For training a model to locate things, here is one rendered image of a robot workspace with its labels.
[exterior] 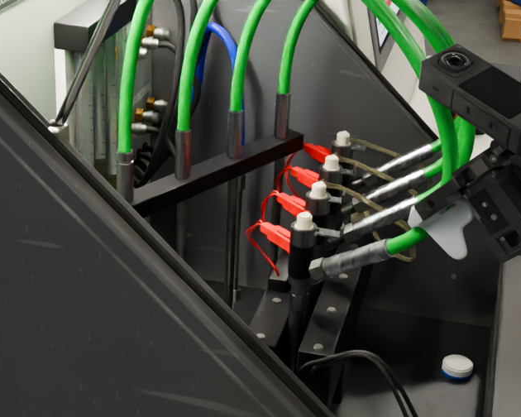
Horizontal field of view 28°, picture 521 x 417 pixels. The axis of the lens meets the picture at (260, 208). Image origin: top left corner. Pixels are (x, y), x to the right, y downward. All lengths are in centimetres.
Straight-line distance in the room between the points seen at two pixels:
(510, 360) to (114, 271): 58
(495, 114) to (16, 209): 36
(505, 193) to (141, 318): 29
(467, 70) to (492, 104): 4
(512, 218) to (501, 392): 38
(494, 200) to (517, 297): 53
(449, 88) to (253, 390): 27
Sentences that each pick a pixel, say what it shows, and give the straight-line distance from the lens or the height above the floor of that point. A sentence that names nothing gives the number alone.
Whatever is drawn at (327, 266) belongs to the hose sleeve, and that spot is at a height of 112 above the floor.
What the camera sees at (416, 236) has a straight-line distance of 92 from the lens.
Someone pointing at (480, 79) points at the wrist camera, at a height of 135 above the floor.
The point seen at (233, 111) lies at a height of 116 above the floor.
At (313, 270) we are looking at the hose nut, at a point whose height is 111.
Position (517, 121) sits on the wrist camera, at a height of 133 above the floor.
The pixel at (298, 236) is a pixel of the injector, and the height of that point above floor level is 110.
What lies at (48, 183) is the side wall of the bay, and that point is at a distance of 75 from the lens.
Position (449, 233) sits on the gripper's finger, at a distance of 87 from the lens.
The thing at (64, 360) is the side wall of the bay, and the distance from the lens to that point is 82.
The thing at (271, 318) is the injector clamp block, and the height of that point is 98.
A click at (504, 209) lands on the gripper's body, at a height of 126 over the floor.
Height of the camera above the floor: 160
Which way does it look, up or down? 26 degrees down
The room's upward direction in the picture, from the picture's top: 3 degrees clockwise
